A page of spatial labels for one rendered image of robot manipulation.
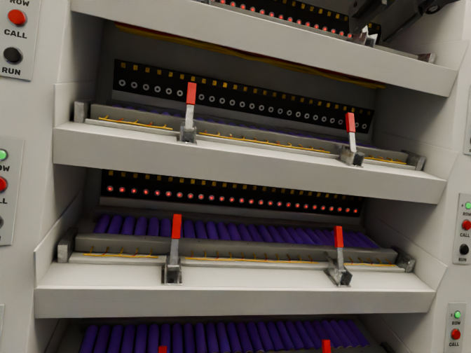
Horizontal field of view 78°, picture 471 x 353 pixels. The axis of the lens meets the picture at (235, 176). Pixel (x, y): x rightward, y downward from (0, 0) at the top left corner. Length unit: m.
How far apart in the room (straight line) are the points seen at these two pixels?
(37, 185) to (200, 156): 0.20
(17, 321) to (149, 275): 0.15
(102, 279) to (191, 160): 0.19
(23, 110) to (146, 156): 0.14
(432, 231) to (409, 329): 0.19
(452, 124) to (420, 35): 0.21
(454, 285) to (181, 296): 0.47
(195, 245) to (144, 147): 0.18
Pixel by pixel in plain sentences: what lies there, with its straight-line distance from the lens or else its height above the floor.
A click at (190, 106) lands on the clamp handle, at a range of 0.43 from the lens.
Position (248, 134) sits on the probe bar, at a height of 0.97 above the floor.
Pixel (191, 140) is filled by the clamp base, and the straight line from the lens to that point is 0.42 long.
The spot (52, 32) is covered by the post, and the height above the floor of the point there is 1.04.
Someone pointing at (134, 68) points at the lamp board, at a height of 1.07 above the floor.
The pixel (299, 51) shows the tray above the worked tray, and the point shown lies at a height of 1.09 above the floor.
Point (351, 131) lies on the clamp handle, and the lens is 0.52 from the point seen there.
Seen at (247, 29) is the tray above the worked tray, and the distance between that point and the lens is 0.46.
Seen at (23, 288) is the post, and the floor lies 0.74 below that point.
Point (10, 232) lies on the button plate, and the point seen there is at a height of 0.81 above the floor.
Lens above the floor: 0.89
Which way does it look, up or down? 1 degrees up
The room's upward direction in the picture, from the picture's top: 6 degrees clockwise
